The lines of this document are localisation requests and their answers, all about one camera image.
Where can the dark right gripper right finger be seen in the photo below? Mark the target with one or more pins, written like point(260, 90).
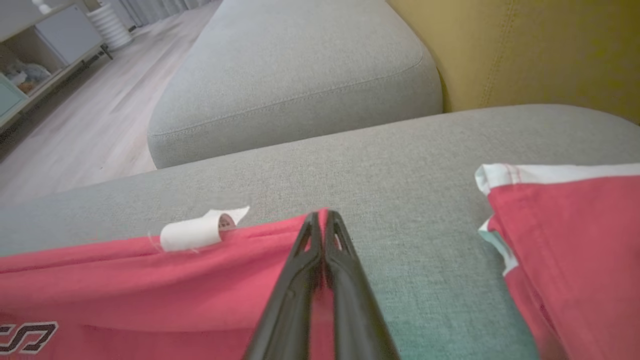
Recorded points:
point(355, 310)

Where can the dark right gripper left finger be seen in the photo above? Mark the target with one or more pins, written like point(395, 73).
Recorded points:
point(292, 300)

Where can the red and white sports shirt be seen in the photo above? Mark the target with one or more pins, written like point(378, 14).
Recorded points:
point(150, 290)

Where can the large grey sofa seat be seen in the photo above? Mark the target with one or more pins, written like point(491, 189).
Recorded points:
point(375, 170)

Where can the small grey sofa cushion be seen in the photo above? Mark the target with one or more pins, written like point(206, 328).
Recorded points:
point(290, 75)

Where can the pale pleated curtain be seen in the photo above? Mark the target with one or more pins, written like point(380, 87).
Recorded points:
point(155, 7)

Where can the yellow sofa backrest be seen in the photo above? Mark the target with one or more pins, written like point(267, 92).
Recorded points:
point(550, 50)

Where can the white ribbed round stand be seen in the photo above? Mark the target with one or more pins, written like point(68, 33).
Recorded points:
point(110, 27)

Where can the soft toys pile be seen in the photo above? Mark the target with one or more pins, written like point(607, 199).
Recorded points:
point(30, 75)

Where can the white low shelf cabinet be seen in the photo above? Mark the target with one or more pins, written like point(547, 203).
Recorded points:
point(65, 35)

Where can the small white ornament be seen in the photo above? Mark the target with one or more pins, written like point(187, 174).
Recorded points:
point(42, 6)

